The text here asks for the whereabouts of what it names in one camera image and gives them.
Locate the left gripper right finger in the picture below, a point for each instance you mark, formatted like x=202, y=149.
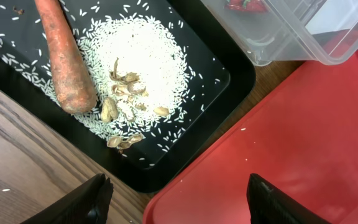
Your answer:
x=268, y=204

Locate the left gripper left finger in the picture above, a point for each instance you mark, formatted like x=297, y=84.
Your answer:
x=88, y=204

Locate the red snack wrapper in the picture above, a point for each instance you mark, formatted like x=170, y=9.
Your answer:
x=246, y=5

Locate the red serving tray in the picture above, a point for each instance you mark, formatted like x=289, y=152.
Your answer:
x=302, y=138

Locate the rice and peanut shell pile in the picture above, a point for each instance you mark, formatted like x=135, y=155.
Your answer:
x=139, y=73

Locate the black plastic bin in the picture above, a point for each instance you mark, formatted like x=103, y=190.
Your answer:
x=221, y=77

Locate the clear plastic bin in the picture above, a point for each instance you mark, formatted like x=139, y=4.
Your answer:
x=320, y=30

